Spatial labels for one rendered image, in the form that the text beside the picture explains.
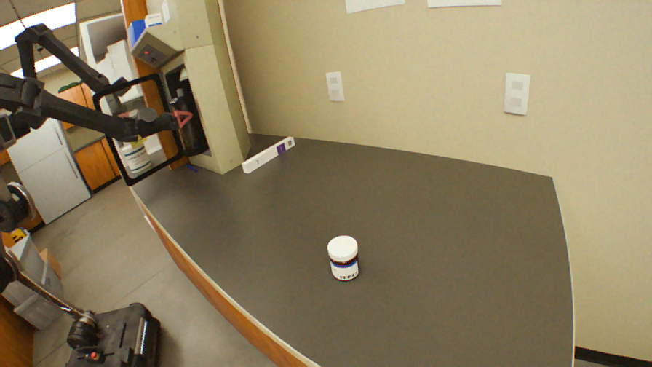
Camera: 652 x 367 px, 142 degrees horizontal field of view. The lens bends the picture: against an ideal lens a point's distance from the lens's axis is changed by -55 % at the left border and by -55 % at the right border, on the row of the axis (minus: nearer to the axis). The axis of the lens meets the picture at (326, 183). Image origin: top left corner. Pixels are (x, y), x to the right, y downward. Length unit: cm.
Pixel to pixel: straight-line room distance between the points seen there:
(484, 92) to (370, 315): 66
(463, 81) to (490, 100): 10
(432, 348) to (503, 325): 11
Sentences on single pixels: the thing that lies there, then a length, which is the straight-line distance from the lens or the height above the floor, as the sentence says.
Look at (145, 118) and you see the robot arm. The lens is 92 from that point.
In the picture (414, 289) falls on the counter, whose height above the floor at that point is 94.
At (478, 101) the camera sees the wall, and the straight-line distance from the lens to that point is 80.
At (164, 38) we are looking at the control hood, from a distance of 90.
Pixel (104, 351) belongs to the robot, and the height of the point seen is 26.
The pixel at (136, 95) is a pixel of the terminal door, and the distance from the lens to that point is 115.
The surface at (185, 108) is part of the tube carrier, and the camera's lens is 102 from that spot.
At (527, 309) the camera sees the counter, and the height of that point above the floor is 94.
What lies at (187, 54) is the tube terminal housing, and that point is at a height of 139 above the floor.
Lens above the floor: 128
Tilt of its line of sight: 29 degrees down
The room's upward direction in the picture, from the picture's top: 10 degrees counter-clockwise
